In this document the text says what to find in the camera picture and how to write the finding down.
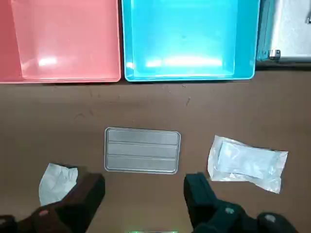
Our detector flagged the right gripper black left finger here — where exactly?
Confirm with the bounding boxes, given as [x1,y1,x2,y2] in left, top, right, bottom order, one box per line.
[0,166,105,233]

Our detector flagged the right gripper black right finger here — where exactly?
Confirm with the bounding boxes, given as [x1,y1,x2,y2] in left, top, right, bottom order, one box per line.
[183,172,311,233]

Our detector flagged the white used mask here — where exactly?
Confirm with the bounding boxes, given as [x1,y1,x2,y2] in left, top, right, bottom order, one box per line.
[38,163,79,206]

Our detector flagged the pink plastic box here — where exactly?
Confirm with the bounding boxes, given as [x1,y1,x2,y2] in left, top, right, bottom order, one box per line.
[0,0,121,84]

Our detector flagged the blue plastic box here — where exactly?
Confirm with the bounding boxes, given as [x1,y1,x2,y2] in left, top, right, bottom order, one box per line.
[121,0,260,82]

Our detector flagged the small ribbed metal tray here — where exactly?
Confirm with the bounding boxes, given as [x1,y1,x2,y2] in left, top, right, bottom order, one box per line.
[104,127,182,175]

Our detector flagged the aluminium carrying case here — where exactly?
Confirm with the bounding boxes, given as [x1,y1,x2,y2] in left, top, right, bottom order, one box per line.
[256,0,311,71]

